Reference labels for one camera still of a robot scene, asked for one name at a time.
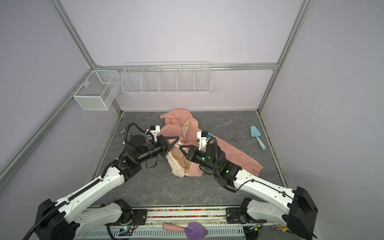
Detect pink zip jacket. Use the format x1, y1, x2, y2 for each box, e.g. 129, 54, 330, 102
159, 108, 264, 178

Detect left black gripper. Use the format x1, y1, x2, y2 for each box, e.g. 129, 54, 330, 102
137, 134, 179, 164

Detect white mesh box basket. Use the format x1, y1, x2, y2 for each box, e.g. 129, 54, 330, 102
74, 70, 122, 111

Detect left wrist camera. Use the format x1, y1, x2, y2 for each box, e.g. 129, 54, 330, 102
145, 125, 161, 144

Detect white wire shelf basket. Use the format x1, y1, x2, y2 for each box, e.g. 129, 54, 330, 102
121, 62, 212, 95

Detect yellow-handled pliers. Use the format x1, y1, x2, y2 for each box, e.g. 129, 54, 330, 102
270, 224, 291, 233

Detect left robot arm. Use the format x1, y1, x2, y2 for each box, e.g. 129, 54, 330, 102
24, 130, 179, 240

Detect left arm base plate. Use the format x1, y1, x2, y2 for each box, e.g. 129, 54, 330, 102
109, 209, 148, 226

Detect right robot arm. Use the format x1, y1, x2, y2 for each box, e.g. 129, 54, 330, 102
179, 138, 319, 240

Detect purple pink-handled scoop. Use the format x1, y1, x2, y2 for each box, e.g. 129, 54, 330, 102
163, 222, 208, 240

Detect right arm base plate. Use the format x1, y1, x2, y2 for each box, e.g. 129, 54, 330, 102
226, 208, 255, 225

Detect teal plastic trowel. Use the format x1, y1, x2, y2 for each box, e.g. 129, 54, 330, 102
250, 126, 267, 150

